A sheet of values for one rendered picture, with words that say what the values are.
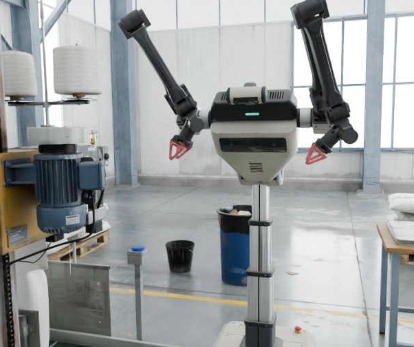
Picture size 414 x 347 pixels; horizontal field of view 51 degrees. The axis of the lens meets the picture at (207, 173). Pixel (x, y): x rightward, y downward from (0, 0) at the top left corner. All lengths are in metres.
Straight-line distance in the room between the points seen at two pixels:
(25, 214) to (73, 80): 0.47
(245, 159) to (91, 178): 0.82
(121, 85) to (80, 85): 8.98
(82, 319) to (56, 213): 1.07
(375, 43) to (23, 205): 8.26
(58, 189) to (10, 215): 0.19
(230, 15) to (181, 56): 1.40
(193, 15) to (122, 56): 1.89
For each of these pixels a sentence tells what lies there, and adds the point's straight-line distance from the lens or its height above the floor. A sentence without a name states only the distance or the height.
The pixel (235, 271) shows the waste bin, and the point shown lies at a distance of 3.92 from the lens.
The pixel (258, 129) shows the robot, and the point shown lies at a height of 1.39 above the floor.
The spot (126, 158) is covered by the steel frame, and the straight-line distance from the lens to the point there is 10.45.
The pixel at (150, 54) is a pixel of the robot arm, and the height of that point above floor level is 1.69.
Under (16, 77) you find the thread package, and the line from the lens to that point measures 1.69.
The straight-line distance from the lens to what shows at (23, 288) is 2.02.
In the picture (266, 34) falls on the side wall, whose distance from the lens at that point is 9.82.
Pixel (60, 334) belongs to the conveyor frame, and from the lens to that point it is 2.38.
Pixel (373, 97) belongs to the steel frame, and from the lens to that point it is 9.11.
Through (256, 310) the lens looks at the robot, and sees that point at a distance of 2.28.
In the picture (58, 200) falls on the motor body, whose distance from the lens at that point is 1.41.
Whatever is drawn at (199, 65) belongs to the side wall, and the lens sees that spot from 10.07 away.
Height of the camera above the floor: 1.42
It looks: 6 degrees down
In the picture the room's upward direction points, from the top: 1 degrees counter-clockwise
